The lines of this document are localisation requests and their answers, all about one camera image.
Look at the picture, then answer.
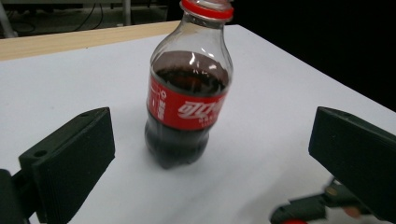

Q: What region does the white table cover sheet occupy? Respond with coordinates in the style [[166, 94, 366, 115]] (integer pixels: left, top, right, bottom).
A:
[[0, 23, 396, 224]]

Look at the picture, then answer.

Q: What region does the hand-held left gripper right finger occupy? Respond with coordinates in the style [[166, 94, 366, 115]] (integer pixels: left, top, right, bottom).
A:
[[307, 105, 396, 223]]

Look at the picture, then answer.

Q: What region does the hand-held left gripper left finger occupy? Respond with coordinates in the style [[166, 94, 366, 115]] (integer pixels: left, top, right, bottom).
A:
[[18, 106, 116, 224]]

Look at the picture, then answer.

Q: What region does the white-framed background desk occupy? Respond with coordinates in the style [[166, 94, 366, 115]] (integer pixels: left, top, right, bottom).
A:
[[0, 0, 134, 39]]

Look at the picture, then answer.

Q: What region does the cola bottle with red label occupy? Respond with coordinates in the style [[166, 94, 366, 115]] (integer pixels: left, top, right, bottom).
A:
[[144, 0, 235, 171]]

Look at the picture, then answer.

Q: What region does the light wooden table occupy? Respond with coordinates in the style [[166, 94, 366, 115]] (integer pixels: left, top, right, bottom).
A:
[[0, 20, 181, 62]]

